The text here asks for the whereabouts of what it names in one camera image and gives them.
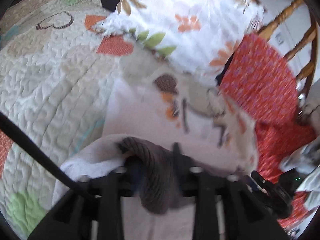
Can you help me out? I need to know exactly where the white floral pillow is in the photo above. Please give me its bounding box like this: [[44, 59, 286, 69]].
[[93, 0, 264, 87]]

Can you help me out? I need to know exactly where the white floral knit sweater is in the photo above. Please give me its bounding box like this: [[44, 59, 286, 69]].
[[61, 73, 258, 239]]

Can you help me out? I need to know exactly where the wooden stair railing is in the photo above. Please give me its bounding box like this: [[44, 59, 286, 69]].
[[253, 0, 319, 98]]

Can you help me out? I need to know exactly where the red floral blanket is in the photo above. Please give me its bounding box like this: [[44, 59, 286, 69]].
[[218, 33, 320, 228]]

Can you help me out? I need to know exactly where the black cable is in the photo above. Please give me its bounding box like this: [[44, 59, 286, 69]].
[[0, 110, 86, 193]]

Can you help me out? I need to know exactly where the grey white sock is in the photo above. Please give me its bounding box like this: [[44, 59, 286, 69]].
[[279, 137, 319, 211]]

